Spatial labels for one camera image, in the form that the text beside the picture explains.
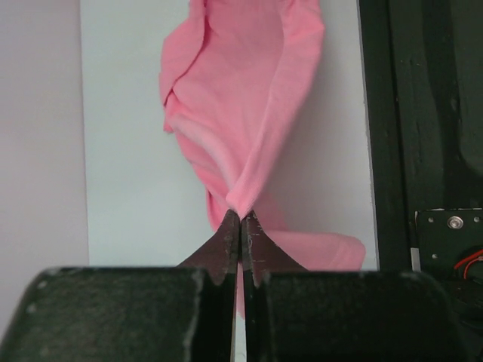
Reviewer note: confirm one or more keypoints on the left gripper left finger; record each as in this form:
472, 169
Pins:
182, 313

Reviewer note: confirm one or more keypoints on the pink t shirt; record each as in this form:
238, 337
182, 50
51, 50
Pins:
234, 75

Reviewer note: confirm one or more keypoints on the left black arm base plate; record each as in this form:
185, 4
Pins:
445, 237

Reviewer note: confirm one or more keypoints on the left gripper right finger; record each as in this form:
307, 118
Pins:
293, 314

